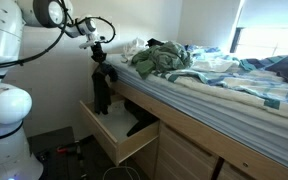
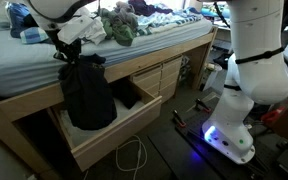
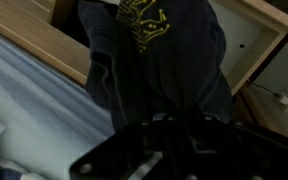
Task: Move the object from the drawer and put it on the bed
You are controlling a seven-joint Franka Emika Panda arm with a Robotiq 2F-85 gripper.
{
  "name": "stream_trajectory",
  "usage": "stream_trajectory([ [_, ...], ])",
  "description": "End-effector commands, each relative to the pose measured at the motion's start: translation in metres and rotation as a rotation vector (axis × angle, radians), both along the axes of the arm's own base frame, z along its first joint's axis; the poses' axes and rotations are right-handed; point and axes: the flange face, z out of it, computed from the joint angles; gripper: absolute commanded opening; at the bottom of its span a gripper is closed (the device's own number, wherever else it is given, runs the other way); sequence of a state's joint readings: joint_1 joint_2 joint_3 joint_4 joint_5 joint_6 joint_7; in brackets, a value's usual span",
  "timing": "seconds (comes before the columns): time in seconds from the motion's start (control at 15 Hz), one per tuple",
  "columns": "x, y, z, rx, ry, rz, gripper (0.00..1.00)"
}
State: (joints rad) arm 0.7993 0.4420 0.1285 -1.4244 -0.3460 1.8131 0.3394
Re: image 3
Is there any dark navy yellow-print shirt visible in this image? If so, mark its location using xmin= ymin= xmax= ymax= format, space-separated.
xmin=77 ymin=0 xmax=234 ymax=132

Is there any blue striped mattress sheet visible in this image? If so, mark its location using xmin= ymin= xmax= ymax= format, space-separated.
xmin=0 ymin=26 xmax=116 ymax=180

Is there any thin black power cord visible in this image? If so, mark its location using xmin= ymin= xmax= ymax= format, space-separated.
xmin=246 ymin=79 xmax=282 ymax=100

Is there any light wooden bed frame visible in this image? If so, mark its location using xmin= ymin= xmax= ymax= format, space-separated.
xmin=0 ymin=0 xmax=92 ymax=87

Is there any white wall outlet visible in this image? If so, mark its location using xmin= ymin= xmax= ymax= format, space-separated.
xmin=275 ymin=91 xmax=288 ymax=115

